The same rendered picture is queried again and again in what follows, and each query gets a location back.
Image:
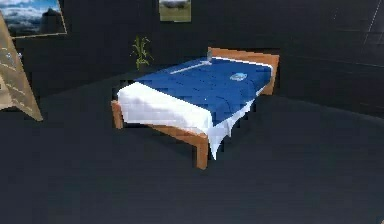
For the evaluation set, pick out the white and blue bowl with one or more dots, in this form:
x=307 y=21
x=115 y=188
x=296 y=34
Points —
x=238 y=76

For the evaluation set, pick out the wooden bed with blue cover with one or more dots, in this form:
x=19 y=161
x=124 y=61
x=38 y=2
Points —
x=200 y=90

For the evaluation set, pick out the grey baseball bat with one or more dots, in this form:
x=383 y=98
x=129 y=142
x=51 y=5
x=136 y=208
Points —
x=190 y=67

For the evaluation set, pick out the grey glass bottle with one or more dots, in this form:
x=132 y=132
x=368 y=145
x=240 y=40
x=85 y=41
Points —
x=209 y=55

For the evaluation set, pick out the green house plant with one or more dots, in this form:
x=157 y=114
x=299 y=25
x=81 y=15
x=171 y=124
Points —
x=141 y=53

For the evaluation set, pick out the framed green field picture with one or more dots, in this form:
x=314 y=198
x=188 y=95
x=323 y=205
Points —
x=175 y=10

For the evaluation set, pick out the tan wooden room door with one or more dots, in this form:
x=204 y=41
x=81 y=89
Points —
x=15 y=86

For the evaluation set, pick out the framed mountain sky picture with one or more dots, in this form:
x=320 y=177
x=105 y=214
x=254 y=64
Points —
x=31 y=16

